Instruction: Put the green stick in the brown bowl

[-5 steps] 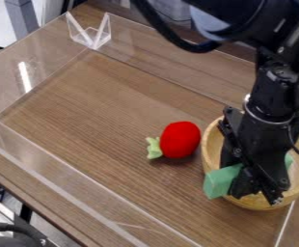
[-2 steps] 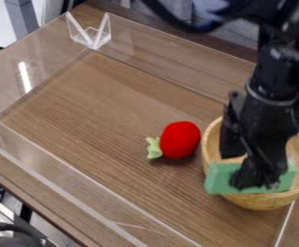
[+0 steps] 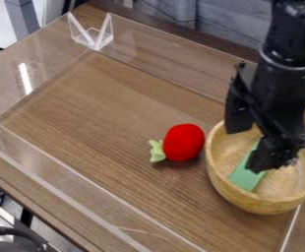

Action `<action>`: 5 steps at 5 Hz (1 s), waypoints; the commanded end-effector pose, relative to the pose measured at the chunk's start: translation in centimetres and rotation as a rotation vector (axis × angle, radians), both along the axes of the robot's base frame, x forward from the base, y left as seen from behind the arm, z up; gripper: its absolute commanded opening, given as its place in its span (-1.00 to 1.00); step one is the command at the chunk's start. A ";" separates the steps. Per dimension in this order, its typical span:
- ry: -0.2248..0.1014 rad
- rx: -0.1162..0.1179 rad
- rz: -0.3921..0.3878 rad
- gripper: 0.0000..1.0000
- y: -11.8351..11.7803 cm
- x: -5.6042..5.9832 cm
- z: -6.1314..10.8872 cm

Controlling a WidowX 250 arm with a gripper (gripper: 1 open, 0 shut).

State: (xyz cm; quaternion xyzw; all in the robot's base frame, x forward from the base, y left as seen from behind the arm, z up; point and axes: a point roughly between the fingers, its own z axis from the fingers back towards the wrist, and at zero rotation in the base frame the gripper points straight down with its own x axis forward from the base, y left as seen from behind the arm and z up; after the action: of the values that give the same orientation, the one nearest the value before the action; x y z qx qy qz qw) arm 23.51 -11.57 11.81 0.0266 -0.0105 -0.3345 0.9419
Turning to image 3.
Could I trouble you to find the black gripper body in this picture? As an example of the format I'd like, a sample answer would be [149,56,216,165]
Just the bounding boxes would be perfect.
[229,48,305,156]

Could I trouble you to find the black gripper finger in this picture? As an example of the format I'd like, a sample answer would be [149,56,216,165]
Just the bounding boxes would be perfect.
[246,136,300,174]
[225,82,256,134]

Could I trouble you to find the green foam block stick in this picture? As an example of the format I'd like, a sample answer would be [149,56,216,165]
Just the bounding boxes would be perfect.
[229,142,266,192]

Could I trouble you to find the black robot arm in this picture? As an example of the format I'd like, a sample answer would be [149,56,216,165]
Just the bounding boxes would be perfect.
[225,0,305,173]

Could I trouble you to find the brown wooden bowl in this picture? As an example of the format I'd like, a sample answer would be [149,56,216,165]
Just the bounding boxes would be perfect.
[205,122,305,215]

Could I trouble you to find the red plush strawberry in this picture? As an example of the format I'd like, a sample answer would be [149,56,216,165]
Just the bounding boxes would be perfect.
[149,124,205,162]

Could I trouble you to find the black clamp under table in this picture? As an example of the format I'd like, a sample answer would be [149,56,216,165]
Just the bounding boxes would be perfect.
[10,220,62,252]

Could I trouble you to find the clear acrylic corner bracket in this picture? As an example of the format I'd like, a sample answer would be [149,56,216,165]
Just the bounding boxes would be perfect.
[67,12,114,51]

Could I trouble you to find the black cable at left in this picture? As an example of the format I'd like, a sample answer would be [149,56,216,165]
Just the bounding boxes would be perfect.
[0,223,35,252]

